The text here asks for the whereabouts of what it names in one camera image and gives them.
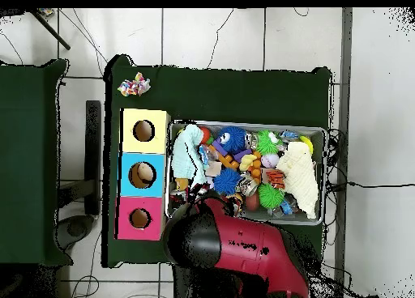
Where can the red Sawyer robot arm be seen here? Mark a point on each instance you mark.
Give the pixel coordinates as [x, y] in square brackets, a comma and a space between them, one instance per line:
[246, 246]

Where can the wooden box with three holes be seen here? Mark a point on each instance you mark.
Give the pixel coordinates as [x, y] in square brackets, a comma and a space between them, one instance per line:
[159, 181]

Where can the shallow clear mesh bin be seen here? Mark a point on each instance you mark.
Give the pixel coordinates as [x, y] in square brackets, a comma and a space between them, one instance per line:
[321, 155]

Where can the mint green cloth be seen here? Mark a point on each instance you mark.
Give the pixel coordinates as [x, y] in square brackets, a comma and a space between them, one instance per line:
[184, 155]

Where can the red ball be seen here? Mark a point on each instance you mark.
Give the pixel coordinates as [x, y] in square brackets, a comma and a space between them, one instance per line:
[207, 134]

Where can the plain blue spiky ball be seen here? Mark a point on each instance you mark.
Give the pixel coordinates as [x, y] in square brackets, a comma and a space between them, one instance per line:
[227, 181]

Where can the blue spiky ball with eyes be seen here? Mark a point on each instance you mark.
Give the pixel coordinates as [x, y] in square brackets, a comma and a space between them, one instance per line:
[235, 138]

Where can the yellow plush toy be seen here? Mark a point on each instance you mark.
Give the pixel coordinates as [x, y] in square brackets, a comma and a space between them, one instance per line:
[247, 161]

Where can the green spiky ball with eyes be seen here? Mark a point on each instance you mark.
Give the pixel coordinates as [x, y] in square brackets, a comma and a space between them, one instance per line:
[266, 144]

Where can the white baseball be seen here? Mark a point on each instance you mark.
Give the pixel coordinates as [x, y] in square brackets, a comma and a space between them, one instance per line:
[269, 160]

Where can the orange tiger plush toy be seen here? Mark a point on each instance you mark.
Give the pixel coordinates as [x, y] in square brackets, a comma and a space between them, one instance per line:
[275, 178]

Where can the plain green spiky ball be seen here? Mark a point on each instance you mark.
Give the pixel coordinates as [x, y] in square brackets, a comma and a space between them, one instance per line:
[270, 196]

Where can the cream knitted cloth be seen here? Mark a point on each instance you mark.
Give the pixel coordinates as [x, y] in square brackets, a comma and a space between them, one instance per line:
[298, 175]

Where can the black upright panel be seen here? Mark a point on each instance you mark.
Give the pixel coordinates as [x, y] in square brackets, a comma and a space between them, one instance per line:
[93, 142]

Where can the neighbouring dark green table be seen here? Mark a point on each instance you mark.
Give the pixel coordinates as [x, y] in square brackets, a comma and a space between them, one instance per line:
[29, 149]

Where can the black slanted rod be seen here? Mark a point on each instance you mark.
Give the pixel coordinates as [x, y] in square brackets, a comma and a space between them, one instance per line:
[52, 32]

